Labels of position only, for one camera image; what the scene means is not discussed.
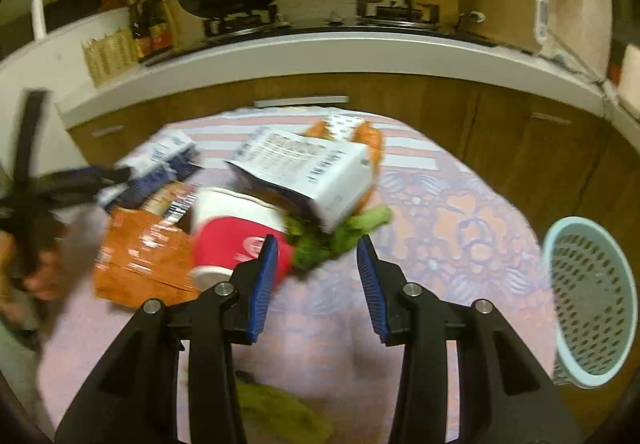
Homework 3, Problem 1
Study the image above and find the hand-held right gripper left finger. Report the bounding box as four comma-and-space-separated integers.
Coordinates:
54, 234, 280, 444

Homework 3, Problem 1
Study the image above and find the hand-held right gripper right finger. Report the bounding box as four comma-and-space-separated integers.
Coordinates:
356, 234, 583, 444

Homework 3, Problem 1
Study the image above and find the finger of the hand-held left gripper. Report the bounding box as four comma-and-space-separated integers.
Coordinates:
45, 165, 143, 205

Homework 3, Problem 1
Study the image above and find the green leafy vegetable stalk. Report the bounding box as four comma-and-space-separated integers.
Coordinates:
285, 205, 393, 271

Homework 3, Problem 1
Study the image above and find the blue and white box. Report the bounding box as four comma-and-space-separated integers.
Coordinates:
97, 131, 203, 217

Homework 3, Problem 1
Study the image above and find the light blue perforated basket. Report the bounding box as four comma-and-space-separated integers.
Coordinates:
542, 216, 638, 390

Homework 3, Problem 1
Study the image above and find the person's left hand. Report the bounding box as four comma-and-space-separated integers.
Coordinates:
22, 243, 69, 299

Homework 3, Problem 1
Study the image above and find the red paper cup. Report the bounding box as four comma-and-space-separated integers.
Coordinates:
190, 188, 301, 292

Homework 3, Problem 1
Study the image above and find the orange snack packet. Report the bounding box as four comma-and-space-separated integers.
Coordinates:
92, 184, 203, 309

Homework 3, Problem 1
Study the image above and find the pink floral printed tablecloth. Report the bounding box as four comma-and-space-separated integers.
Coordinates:
37, 106, 561, 444

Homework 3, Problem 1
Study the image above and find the woven basket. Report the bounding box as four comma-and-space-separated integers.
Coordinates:
81, 28, 141, 87

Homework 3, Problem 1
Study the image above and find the dull green vegetable leaf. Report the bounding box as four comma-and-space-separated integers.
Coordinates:
235, 381, 333, 442

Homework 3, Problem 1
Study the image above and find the white printed carton box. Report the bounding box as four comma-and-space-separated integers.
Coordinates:
225, 126, 378, 235

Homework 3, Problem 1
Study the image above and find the orange wrapper with white label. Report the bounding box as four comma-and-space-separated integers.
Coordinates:
305, 114, 386, 225

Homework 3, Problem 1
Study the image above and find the white plastic board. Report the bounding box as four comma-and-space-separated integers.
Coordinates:
31, 0, 48, 39

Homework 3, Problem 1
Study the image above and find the wooden cabinet with white countertop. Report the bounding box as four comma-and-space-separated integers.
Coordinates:
0, 31, 640, 249

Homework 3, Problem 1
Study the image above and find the gas stove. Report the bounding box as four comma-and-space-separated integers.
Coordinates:
145, 0, 496, 69

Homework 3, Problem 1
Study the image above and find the white upright kitchen device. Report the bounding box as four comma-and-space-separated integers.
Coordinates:
532, 0, 551, 57

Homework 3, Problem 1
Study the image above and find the long silver cabinet handle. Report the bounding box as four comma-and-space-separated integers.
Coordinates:
253, 96, 349, 108

